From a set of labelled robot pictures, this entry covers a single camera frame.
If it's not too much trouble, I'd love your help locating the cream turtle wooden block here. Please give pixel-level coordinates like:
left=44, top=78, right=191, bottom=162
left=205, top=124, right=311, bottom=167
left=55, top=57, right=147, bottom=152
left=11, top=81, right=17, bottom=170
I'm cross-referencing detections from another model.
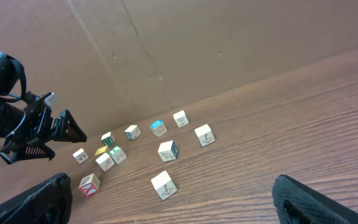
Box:
left=158, top=141, right=178, bottom=162

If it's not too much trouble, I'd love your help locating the cream umbrella block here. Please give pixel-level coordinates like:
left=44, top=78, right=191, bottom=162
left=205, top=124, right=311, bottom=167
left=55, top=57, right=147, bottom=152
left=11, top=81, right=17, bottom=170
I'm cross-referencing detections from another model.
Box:
left=151, top=171, right=178, bottom=200
left=195, top=124, right=215, bottom=147

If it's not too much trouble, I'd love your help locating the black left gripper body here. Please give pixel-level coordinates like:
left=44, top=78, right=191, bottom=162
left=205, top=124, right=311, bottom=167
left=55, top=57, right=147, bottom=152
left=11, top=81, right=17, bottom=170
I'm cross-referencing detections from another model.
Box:
left=0, top=92, right=53, bottom=152

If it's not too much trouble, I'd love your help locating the teal letter wooden block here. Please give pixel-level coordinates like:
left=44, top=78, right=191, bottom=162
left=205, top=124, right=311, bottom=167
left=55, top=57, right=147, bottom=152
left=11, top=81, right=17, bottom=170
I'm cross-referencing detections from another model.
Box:
left=124, top=124, right=141, bottom=140

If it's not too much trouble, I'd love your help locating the yellow top wooden block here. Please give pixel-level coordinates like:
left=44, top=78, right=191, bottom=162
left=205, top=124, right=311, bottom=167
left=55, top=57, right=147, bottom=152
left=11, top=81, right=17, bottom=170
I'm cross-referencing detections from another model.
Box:
left=95, top=146, right=109, bottom=157

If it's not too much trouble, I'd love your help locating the blue top wooden block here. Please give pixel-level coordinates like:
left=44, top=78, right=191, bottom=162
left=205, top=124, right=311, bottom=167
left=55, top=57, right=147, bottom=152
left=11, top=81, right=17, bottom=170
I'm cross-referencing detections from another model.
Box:
left=150, top=119, right=167, bottom=137

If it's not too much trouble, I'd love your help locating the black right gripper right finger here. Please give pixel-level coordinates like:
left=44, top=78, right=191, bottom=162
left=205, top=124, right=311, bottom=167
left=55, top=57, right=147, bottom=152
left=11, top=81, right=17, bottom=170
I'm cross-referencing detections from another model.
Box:
left=272, top=175, right=358, bottom=224

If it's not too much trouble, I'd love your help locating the yellow S wooden block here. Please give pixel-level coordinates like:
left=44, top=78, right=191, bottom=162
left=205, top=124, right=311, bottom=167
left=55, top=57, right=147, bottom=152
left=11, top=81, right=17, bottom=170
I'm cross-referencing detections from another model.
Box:
left=96, top=153, right=116, bottom=172

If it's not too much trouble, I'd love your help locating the small cream block far left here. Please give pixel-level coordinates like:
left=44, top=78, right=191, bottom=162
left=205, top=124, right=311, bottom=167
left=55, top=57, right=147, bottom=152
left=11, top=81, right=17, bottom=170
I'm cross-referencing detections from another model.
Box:
left=73, top=148, right=89, bottom=164

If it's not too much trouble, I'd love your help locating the green H wooden block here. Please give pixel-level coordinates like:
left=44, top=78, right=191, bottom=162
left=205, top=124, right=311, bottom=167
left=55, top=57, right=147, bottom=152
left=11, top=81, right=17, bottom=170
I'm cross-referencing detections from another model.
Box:
left=101, top=132, right=116, bottom=147

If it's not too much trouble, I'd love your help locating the cream block red letter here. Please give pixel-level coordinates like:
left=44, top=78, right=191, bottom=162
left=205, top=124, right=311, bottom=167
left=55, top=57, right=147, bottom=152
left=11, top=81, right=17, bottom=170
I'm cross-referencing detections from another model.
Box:
left=79, top=174, right=100, bottom=197

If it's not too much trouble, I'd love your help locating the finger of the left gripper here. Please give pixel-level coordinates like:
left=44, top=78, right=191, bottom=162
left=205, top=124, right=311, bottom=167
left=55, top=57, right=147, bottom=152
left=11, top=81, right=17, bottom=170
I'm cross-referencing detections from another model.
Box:
left=52, top=110, right=87, bottom=143
left=11, top=144, right=55, bottom=162

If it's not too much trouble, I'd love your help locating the mint green top block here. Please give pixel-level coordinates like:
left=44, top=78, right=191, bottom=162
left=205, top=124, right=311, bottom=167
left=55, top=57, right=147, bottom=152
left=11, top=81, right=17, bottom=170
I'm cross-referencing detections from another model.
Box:
left=108, top=146, right=127, bottom=164

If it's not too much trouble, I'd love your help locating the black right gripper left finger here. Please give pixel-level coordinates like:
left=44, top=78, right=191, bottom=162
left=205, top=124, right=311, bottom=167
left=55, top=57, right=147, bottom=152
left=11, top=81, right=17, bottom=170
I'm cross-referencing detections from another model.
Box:
left=0, top=172, right=73, bottom=224

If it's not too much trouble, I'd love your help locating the cream block with drawing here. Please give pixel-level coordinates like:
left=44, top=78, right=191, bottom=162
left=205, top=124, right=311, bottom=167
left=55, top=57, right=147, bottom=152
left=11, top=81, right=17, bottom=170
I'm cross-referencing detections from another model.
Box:
left=173, top=110, right=189, bottom=128

